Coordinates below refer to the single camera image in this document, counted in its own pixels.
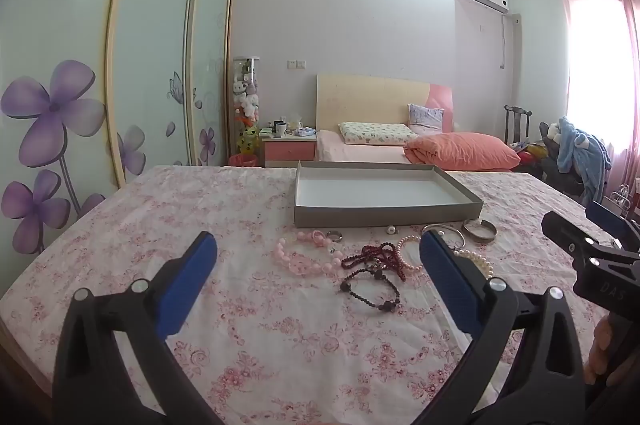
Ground blue plush garment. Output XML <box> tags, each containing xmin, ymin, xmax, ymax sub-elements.
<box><xmin>556</xmin><ymin>116</ymin><xmax>612</xmax><ymax>206</ymax></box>

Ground pink bed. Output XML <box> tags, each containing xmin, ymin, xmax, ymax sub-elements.
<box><xmin>316</xmin><ymin>129</ymin><xmax>521</xmax><ymax>166</ymax></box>

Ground folded salmon quilt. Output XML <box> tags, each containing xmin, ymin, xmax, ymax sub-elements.
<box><xmin>403</xmin><ymin>132</ymin><xmax>522</xmax><ymax>172</ymax></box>

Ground wide silver bangle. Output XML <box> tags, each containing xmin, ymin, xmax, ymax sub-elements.
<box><xmin>461</xmin><ymin>217</ymin><xmax>498</xmax><ymax>241</ymax></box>

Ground pink curtain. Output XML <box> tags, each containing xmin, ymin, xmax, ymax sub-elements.
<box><xmin>550</xmin><ymin>0</ymin><xmax>640</xmax><ymax>206</ymax></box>

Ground black bead bracelet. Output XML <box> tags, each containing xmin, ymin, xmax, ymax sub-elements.
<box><xmin>339</xmin><ymin>267</ymin><xmax>402</xmax><ymax>313</ymax></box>

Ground beige and pink headboard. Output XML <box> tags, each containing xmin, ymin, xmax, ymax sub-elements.
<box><xmin>316</xmin><ymin>73</ymin><xmax>454</xmax><ymax>133</ymax></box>

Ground white metal rack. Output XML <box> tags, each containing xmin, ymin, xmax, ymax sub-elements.
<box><xmin>607</xmin><ymin>184</ymin><xmax>640</xmax><ymax>217</ymax></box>

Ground light pink bead bracelet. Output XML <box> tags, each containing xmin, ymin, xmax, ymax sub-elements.
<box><xmin>271</xmin><ymin>237</ymin><xmax>346</xmax><ymax>278</ymax></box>

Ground white pearl bracelet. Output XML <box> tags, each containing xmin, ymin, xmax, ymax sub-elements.
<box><xmin>452</xmin><ymin>247</ymin><xmax>496</xmax><ymax>278</ymax></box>

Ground red and yellow toys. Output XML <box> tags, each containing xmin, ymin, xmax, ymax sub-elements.
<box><xmin>519</xmin><ymin>144</ymin><xmax>549</xmax><ymax>166</ymax></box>

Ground thin silver bangle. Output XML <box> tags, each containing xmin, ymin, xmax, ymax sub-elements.
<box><xmin>422</xmin><ymin>223</ymin><xmax>466</xmax><ymax>251</ymax></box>

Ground person's right hand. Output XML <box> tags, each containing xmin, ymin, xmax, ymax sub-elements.
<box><xmin>584</xmin><ymin>314</ymin><xmax>627</xmax><ymax>387</ymax></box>

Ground grey cardboard tray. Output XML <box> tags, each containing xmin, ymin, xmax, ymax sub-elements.
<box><xmin>293</xmin><ymin>161</ymin><xmax>484</xmax><ymax>229</ymax></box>

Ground dark red bead necklace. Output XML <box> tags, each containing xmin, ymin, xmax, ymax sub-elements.
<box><xmin>341</xmin><ymin>242</ymin><xmax>421</xmax><ymax>281</ymax></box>

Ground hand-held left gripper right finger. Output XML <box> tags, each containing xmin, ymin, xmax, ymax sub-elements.
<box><xmin>419</xmin><ymin>229</ymin><xmax>588</xmax><ymax>425</ymax></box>

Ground floral sliding door wardrobe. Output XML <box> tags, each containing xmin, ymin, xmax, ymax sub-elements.
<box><xmin>0</xmin><ymin>0</ymin><xmax>237</xmax><ymax>256</ymax></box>

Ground printed pillow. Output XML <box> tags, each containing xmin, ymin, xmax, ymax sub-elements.
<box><xmin>338</xmin><ymin>121</ymin><xmax>417</xmax><ymax>146</ymax></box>

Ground pink nightstand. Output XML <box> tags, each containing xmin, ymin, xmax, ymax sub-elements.
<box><xmin>260</xmin><ymin>127</ymin><xmax>318</xmax><ymax>168</ymax></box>

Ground dark office chair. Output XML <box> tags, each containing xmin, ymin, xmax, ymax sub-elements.
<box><xmin>537</xmin><ymin>122</ymin><xmax>587</xmax><ymax>202</ymax></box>

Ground clear plush toy display tube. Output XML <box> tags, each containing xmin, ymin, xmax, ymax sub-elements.
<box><xmin>231</xmin><ymin>56</ymin><xmax>262</xmax><ymax>158</ymax></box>

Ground small lilac pillow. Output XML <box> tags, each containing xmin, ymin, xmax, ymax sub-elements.
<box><xmin>407</xmin><ymin>104</ymin><xmax>445</xmax><ymax>134</ymax></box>

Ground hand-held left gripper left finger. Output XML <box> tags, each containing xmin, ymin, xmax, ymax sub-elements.
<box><xmin>52</xmin><ymin>231</ymin><xmax>223</xmax><ymax>425</ymax></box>

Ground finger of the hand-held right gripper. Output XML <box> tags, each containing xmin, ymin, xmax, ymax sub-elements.
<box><xmin>541</xmin><ymin>211</ymin><xmax>608</xmax><ymax>273</ymax></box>
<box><xmin>585</xmin><ymin>200</ymin><xmax>640</xmax><ymax>247</ymax></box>

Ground dark wooden chair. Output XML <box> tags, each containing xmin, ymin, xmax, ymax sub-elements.
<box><xmin>504</xmin><ymin>105</ymin><xmax>531</xmax><ymax>146</ymax></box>

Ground pink pearl bracelet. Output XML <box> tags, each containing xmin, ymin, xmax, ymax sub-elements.
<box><xmin>396</xmin><ymin>235</ymin><xmax>426</xmax><ymax>276</ymax></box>

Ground small pink bracelet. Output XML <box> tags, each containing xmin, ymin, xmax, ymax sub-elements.
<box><xmin>297</xmin><ymin>230</ymin><xmax>328</xmax><ymax>248</ymax></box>

